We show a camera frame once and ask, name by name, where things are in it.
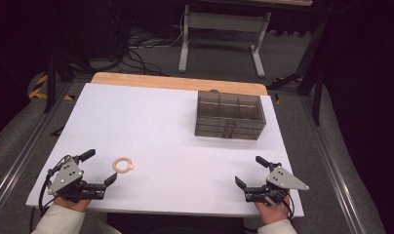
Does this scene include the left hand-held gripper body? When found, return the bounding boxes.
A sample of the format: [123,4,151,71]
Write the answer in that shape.
[48,156,106,202]

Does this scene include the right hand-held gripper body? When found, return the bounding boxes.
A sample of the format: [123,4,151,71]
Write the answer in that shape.
[245,166,310,207]

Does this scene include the smoky transparent drawer box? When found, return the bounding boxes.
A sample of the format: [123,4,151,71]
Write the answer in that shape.
[194,90,267,141]

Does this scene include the person's left hand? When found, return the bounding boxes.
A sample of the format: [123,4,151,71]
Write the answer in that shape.
[53,197,92,213]

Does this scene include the person's right hand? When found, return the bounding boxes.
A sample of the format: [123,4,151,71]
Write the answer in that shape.
[254,194,291,226]

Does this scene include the white board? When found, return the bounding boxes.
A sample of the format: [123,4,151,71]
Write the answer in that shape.
[25,82,305,218]

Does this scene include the yellow black floor tape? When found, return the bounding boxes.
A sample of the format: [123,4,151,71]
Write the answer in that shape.
[27,73,76,101]

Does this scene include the black metal stand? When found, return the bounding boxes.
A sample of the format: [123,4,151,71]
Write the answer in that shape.
[42,0,92,115]
[266,0,337,127]

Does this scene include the wooden table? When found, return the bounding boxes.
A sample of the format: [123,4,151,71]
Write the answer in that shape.
[91,71,268,97]

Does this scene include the right hand-held gripper cable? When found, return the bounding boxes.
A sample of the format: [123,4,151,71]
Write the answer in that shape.
[282,192,296,219]

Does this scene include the hand-held gripper cable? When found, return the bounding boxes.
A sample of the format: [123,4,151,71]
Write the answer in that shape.
[38,155,72,216]
[282,192,296,219]

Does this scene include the left hand-held gripper cable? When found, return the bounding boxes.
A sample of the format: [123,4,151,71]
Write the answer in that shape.
[38,155,72,216]

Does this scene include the aluminium rail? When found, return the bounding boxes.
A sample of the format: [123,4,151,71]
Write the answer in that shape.
[0,81,74,223]
[297,95,370,234]

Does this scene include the black floor cables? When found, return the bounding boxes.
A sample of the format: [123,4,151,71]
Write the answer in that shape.
[118,27,186,77]

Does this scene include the grey metal desk frame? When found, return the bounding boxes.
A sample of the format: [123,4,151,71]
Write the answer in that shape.
[177,3,272,78]

